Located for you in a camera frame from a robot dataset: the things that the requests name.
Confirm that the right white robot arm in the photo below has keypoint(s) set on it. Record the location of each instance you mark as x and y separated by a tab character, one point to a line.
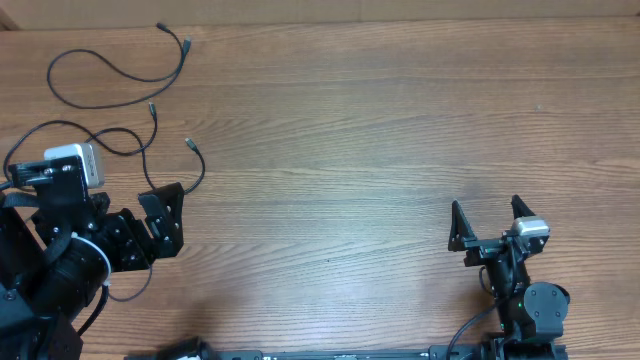
531	314

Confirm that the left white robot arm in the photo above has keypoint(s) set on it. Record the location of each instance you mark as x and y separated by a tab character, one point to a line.
38	307

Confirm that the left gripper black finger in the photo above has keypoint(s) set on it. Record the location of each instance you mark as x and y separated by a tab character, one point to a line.
60	186
163	207

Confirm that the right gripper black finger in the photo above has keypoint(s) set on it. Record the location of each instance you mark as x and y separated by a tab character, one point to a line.
519	207
461	233

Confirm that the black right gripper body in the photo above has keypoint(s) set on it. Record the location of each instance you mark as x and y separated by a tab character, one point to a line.
483	252

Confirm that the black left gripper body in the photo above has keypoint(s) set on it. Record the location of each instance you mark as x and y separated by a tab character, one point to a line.
123	242

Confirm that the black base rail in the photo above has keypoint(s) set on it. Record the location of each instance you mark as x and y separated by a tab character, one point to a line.
435	352

